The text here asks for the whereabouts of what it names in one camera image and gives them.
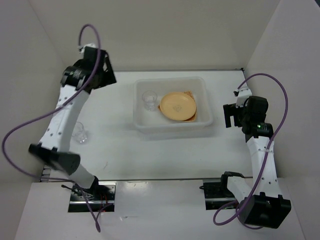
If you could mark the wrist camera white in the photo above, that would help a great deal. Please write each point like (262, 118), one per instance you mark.
(81, 48)
(242, 95)

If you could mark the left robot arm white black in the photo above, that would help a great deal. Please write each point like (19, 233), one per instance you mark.
(54, 146)

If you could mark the clear plastic cup front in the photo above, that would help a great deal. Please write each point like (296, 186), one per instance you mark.
(79, 134)

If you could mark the woven bamboo fan-shaped tray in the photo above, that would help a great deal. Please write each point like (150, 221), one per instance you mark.
(191, 93)

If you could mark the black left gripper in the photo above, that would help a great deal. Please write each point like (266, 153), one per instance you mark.
(109, 76)

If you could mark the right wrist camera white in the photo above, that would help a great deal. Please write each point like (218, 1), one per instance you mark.
(242, 95)

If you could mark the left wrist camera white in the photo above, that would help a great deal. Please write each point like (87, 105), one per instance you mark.
(81, 48)

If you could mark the translucent white plastic bin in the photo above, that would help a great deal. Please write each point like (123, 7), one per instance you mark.
(182, 106)

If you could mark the beige plate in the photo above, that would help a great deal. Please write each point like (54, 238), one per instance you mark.
(177, 106)

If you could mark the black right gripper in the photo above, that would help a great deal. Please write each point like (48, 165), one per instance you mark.
(229, 110)

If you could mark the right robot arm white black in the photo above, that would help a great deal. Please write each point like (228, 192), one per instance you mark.
(263, 204)

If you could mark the clear plastic cup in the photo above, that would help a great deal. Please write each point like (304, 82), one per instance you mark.
(79, 134)
(150, 100)

